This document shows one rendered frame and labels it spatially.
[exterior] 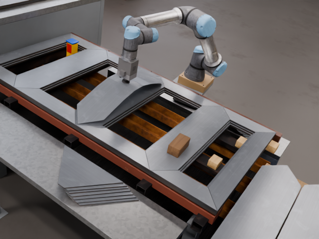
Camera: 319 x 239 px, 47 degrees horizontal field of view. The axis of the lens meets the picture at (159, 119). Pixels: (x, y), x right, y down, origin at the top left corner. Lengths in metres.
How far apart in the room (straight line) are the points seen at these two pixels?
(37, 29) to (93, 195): 1.34
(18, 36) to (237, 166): 1.54
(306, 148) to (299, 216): 2.08
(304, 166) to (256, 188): 1.80
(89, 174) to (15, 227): 0.94
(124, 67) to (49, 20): 0.85
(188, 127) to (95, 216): 0.69
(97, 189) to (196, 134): 0.60
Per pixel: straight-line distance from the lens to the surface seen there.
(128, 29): 1.85
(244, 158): 1.84
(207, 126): 1.96
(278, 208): 1.66
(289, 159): 3.47
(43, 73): 2.22
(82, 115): 1.85
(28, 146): 1.83
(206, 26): 2.14
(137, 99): 2.05
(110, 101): 1.88
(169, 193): 1.63
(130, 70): 1.91
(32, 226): 2.47
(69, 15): 2.73
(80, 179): 1.62
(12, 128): 1.95
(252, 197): 1.64
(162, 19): 2.11
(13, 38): 2.47
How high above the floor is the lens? 1.94
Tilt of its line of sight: 35 degrees down
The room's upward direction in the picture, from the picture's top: 12 degrees clockwise
